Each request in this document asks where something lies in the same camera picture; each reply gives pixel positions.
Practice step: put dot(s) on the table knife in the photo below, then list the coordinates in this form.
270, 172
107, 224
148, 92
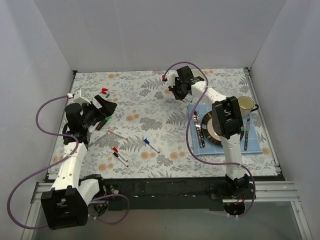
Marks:
247, 130

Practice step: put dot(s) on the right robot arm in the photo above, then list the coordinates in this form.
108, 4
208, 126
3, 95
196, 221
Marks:
226, 120

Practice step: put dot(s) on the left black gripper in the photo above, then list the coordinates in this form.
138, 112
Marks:
94, 113

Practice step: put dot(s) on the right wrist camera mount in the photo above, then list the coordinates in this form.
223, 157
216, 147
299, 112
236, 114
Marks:
169, 78

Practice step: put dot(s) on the cream enamel mug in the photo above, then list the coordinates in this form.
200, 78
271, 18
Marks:
246, 105

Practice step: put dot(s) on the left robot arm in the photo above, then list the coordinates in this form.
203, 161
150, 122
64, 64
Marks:
65, 205

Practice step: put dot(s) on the black cap thin marker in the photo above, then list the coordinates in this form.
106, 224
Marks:
120, 159

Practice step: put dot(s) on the dark rimmed plate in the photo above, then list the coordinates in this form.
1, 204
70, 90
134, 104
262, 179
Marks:
208, 130

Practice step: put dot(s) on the red and white bowl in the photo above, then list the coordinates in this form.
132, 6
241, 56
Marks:
196, 72

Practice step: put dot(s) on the long red eraser-cap marker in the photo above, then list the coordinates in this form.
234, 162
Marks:
121, 155

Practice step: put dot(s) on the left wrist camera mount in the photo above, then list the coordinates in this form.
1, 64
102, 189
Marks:
78, 97

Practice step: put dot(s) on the blue cap whiteboard marker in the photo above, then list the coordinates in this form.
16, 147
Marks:
149, 144

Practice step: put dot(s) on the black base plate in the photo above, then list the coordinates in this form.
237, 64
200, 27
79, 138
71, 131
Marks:
170, 193

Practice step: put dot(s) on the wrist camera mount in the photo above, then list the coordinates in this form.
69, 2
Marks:
78, 97
169, 78

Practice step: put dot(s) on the green cap highlighter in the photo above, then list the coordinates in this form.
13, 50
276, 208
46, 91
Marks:
103, 122

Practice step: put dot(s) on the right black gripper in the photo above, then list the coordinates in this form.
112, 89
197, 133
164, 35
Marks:
182, 90

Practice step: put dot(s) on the metal spoon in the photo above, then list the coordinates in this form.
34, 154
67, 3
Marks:
196, 119

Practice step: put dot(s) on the grey tip white marker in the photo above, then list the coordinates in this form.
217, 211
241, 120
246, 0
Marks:
98, 139

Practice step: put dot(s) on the blue checked cloth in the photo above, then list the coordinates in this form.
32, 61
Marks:
206, 142

